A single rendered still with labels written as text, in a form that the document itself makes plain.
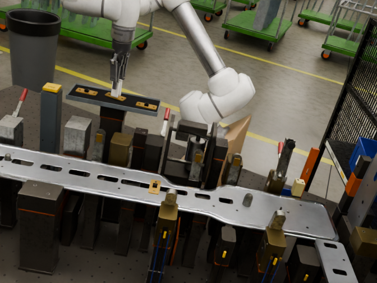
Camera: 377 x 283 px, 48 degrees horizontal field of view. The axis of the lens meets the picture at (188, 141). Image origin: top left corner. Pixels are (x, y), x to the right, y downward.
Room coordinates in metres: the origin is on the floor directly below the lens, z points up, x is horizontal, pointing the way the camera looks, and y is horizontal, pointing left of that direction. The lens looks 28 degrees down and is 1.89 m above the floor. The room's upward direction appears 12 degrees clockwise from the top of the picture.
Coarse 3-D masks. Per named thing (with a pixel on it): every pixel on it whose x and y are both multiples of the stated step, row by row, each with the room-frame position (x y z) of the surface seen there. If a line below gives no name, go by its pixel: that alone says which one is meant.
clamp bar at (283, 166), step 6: (288, 138) 1.44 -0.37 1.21; (288, 144) 1.41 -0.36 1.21; (294, 144) 1.40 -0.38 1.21; (282, 150) 1.43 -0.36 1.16; (288, 150) 1.43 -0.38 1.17; (282, 156) 1.42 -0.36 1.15; (288, 156) 1.43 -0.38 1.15; (282, 162) 1.43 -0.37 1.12; (288, 162) 1.42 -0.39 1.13; (282, 168) 1.42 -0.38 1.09; (276, 174) 1.41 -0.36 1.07; (282, 174) 1.43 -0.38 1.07; (276, 180) 1.41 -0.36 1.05; (282, 180) 1.41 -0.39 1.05
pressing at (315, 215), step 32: (32, 160) 1.25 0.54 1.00; (64, 160) 1.30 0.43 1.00; (96, 192) 1.16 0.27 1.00; (128, 192) 1.19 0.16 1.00; (160, 192) 1.23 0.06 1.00; (192, 192) 1.27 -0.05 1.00; (224, 192) 1.32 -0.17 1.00; (256, 192) 1.36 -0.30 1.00; (256, 224) 1.17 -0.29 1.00; (288, 224) 1.21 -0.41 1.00; (320, 224) 1.25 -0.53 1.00
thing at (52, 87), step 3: (45, 84) 1.57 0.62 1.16; (48, 84) 1.57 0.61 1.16; (51, 84) 1.58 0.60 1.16; (54, 84) 1.59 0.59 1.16; (57, 84) 1.59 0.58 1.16; (45, 87) 1.54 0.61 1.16; (48, 87) 1.55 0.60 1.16; (51, 87) 1.55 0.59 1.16; (54, 87) 1.56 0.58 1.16; (57, 87) 1.56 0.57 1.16; (60, 87) 1.58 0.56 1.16; (48, 90) 1.53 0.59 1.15; (51, 90) 1.53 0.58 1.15; (54, 90) 1.54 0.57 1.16; (57, 90) 1.54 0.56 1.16
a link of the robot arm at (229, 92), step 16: (160, 0) 2.10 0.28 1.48; (176, 0) 2.08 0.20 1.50; (176, 16) 2.10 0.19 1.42; (192, 16) 2.09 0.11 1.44; (192, 32) 2.06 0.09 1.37; (192, 48) 2.07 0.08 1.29; (208, 48) 2.04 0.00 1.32; (208, 64) 2.02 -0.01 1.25; (224, 64) 2.06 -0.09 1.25; (208, 80) 2.02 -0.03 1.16; (224, 80) 1.97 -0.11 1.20; (240, 80) 1.98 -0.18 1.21; (224, 96) 1.94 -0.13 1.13; (240, 96) 1.95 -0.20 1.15; (224, 112) 1.94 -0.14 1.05
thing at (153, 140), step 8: (152, 136) 1.47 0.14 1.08; (160, 136) 1.49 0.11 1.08; (152, 144) 1.41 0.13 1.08; (160, 144) 1.43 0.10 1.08; (144, 152) 1.41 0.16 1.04; (152, 152) 1.41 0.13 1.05; (160, 152) 1.41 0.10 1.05; (144, 160) 1.41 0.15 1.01; (152, 160) 1.41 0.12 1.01; (144, 168) 1.41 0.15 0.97; (152, 168) 1.41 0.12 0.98; (144, 184) 1.42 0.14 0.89; (136, 208) 1.41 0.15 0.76; (144, 208) 1.41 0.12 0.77; (136, 216) 1.41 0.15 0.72; (144, 216) 1.41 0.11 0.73
